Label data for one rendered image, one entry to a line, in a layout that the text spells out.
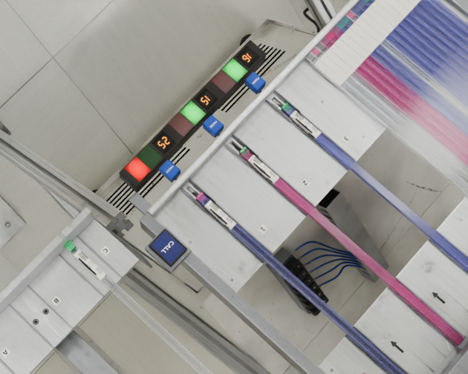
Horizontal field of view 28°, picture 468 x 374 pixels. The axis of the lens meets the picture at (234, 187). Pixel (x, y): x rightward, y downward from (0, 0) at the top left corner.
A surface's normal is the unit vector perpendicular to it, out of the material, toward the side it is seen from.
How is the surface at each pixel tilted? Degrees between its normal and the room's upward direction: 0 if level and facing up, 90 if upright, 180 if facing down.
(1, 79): 0
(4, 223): 0
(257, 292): 0
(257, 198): 47
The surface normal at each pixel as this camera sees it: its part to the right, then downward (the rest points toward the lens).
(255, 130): 0.04, -0.25
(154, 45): 0.57, 0.30
